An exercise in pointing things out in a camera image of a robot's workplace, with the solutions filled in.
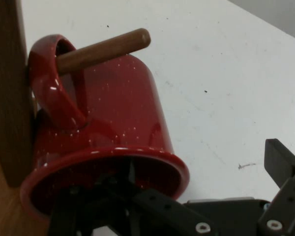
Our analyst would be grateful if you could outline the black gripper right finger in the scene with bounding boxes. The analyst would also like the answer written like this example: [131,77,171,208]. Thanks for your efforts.
[257,138,295,236]

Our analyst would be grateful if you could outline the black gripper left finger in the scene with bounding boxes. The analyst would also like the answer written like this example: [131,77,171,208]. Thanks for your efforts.
[48,157,220,236]

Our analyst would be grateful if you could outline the red speckled mug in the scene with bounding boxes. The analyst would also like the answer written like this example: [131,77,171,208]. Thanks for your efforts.
[20,34,191,223]

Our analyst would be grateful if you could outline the brown wooden mug tree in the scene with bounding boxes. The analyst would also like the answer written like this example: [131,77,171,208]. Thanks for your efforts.
[0,0,151,236]

